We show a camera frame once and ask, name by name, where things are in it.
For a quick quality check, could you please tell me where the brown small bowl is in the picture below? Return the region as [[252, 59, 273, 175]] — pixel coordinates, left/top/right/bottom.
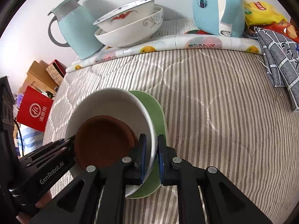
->
[[74, 115, 138, 169]]

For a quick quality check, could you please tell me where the green square plate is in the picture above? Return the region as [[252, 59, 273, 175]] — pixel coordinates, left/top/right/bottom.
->
[[126, 91, 168, 199]]

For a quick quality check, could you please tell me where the person's left hand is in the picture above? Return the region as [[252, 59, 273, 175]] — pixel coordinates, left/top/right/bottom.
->
[[16, 191, 52, 224]]

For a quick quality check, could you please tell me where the red paper bag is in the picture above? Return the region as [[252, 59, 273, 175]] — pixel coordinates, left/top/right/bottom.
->
[[16, 86, 54, 133]]

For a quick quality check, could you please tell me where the brown cardboard box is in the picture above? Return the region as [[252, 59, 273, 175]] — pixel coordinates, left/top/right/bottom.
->
[[19, 60, 59, 94]]

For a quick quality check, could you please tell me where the patterned small box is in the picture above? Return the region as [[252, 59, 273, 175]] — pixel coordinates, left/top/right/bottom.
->
[[46, 60, 66, 86]]

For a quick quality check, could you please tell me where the striped quilted table cover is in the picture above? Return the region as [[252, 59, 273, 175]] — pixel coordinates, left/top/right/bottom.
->
[[43, 19, 298, 223]]

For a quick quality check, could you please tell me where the light blue thermos jug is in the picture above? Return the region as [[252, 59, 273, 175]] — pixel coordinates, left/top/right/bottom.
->
[[48, 0, 103, 59]]

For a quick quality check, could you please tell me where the white grey-patterned large bowl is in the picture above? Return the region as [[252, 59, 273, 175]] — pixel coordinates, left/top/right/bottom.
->
[[94, 6, 164, 48]]

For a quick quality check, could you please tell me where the blue patterned porcelain bowl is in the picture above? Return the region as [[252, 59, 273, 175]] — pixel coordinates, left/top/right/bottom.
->
[[93, 0, 155, 32]]

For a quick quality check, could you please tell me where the grey checkered folded cloth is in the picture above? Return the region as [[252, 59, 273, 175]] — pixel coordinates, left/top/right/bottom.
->
[[242, 27, 298, 112]]

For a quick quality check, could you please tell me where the red snack bag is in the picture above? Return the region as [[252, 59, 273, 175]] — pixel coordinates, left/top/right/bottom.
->
[[263, 21, 299, 43]]

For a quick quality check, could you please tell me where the yellow chips bag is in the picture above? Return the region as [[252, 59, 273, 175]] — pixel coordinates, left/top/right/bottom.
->
[[244, 1, 287, 27]]

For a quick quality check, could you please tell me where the light blue electric kettle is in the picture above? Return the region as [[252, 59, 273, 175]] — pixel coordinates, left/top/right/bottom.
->
[[193, 0, 245, 38]]

